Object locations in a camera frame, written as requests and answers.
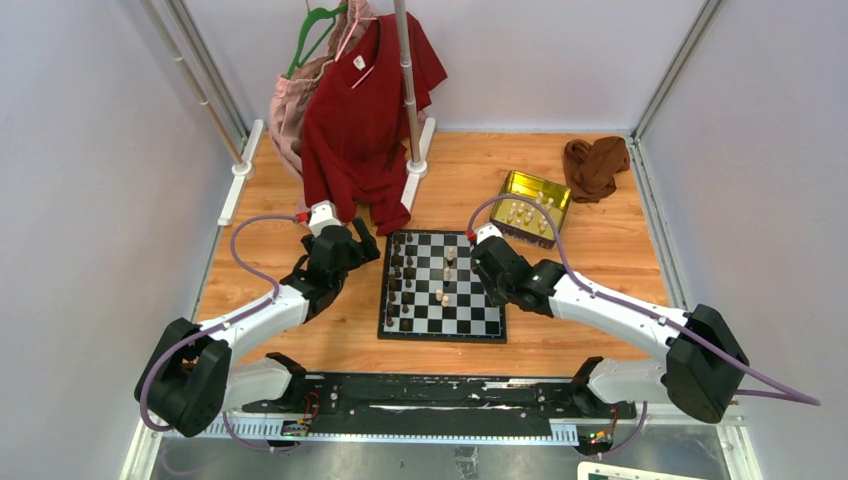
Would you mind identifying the gold metal tin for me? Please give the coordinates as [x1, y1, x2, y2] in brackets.
[490, 170, 571, 250]

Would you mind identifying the black white chessboard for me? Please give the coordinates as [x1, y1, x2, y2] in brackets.
[377, 230, 507, 344]

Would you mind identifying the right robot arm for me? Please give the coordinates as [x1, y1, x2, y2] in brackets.
[471, 235, 750, 424]

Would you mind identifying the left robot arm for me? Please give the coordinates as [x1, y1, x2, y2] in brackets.
[134, 217, 380, 437]

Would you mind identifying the red t-shirt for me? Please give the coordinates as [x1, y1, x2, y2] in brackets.
[301, 15, 410, 235]

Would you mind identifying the brown crumpled cloth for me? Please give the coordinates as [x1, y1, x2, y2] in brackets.
[563, 136, 630, 203]

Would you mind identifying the white rack base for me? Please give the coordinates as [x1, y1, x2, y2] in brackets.
[401, 117, 437, 213]

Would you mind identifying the pink garment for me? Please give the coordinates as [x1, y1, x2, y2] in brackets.
[269, 1, 375, 183]

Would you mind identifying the green clothes hanger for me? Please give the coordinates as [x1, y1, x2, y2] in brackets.
[286, 1, 350, 79]

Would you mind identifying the metal clothes rack pole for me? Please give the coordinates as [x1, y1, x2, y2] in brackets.
[393, 0, 421, 151]

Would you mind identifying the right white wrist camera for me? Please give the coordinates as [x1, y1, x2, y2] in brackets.
[473, 222, 503, 245]

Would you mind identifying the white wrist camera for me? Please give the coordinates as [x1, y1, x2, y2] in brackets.
[473, 222, 503, 245]
[308, 200, 343, 236]

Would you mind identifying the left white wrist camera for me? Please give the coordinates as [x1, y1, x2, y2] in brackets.
[308, 200, 343, 236]

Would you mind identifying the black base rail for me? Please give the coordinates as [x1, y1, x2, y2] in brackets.
[242, 372, 637, 443]

